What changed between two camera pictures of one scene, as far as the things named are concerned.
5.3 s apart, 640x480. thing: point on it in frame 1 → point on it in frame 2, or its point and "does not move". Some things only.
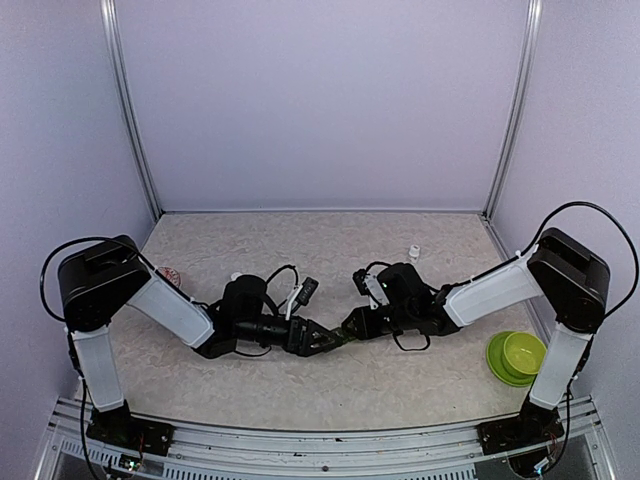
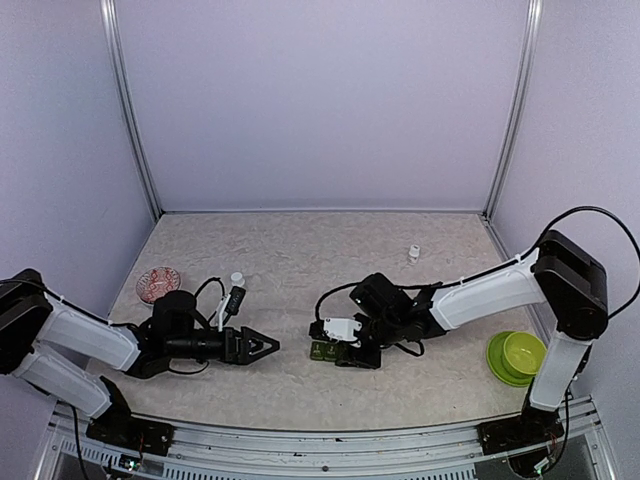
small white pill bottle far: (414, 253) does not move
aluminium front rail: (329, 452) does not move
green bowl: (523, 354) does not move
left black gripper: (300, 342) → (242, 355)
